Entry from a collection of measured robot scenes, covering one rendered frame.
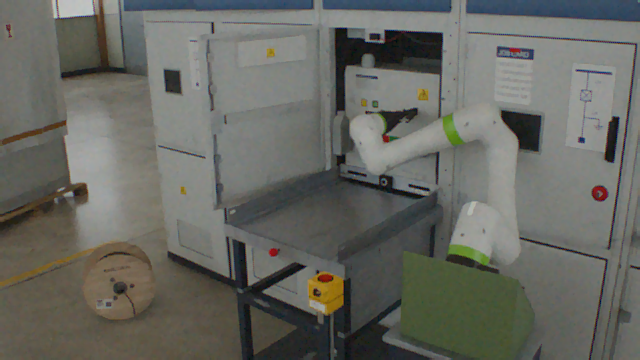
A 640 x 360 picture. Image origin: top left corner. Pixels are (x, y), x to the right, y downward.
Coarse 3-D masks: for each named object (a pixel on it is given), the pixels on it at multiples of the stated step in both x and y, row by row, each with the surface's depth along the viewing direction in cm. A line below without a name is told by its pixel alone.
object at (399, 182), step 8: (352, 168) 282; (360, 168) 279; (352, 176) 283; (360, 176) 280; (368, 176) 277; (376, 176) 274; (400, 176) 265; (392, 184) 269; (400, 184) 266; (408, 184) 264; (416, 184) 261; (424, 184) 258; (432, 184) 255; (416, 192) 262
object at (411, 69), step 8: (360, 64) 277; (376, 64) 276; (384, 64) 276; (392, 64) 275; (400, 64) 275; (400, 72) 253; (408, 72) 250; (416, 72) 248; (424, 72) 250; (432, 72) 250; (440, 72) 250; (440, 80) 242; (440, 88) 243; (440, 96) 244; (440, 104) 246; (440, 112) 247
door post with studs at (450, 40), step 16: (448, 16) 226; (448, 32) 228; (448, 48) 230; (448, 64) 232; (448, 80) 234; (448, 96) 236; (448, 112) 238; (448, 160) 244; (448, 176) 245; (448, 192) 247; (448, 208) 249; (448, 224) 251; (448, 240) 254
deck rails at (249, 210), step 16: (320, 176) 278; (272, 192) 254; (288, 192) 262; (304, 192) 271; (432, 192) 248; (240, 208) 241; (256, 208) 248; (272, 208) 253; (416, 208) 240; (432, 208) 250; (384, 224) 223; (400, 224) 232; (352, 240) 208; (368, 240) 216; (336, 256) 208
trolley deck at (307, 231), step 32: (320, 192) 272; (352, 192) 271; (224, 224) 240; (256, 224) 238; (288, 224) 237; (320, 224) 237; (352, 224) 236; (416, 224) 235; (288, 256) 220; (320, 256) 209; (352, 256) 209
